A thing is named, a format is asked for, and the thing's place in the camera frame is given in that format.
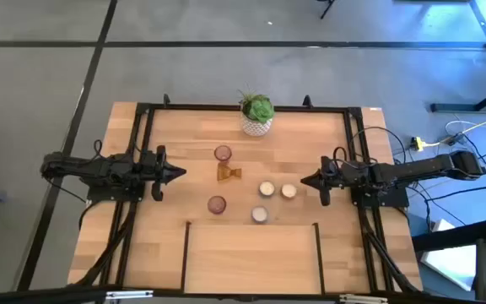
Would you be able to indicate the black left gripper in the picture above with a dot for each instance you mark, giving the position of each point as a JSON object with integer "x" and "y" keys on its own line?
{"x": 158, "y": 173}

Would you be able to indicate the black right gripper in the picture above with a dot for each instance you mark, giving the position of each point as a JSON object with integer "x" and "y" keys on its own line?
{"x": 325, "y": 181}

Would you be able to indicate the orange patterned ceramic candle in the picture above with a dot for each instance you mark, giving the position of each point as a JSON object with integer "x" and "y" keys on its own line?
{"x": 288, "y": 191}

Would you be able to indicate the amber ribbed glass candle holder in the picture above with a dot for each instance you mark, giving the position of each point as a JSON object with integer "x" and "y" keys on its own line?
{"x": 225, "y": 172}

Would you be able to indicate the pink ribbed glass candle holder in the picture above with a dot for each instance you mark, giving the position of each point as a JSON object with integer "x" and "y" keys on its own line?
{"x": 217, "y": 204}
{"x": 223, "y": 153}

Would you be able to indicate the grey patterned ceramic candle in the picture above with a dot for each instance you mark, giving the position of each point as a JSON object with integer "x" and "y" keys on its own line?
{"x": 260, "y": 214}

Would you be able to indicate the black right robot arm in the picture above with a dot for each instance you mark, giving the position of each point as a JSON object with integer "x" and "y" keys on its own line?
{"x": 416, "y": 169}

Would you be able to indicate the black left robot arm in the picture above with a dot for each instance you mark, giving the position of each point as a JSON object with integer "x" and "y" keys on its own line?
{"x": 99, "y": 169}

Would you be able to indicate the blue patterned ceramic candle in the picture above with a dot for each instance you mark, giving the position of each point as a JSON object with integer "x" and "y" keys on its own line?
{"x": 267, "y": 188}

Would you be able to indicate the succulent in white patterned pot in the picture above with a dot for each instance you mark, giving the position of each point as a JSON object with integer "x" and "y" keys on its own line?
{"x": 255, "y": 126}

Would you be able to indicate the yellow power plug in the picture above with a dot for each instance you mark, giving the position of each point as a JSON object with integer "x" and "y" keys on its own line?
{"x": 417, "y": 144}

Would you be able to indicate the white floor sheet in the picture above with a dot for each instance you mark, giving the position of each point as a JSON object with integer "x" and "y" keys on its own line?
{"x": 454, "y": 262}

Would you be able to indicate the black tripod leg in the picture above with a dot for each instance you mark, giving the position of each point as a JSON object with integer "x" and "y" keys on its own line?
{"x": 326, "y": 9}

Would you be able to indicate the black aluminium rig frame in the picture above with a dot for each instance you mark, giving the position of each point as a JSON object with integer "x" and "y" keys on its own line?
{"x": 192, "y": 107}

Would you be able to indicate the silver frame bracket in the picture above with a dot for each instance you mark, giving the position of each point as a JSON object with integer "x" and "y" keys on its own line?
{"x": 129, "y": 294}
{"x": 363, "y": 299}

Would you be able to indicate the black table base frame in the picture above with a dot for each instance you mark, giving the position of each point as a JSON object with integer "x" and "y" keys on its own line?
{"x": 458, "y": 107}

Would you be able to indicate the black camera mount crossbar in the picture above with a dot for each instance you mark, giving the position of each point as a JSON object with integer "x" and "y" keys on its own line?
{"x": 36, "y": 296}

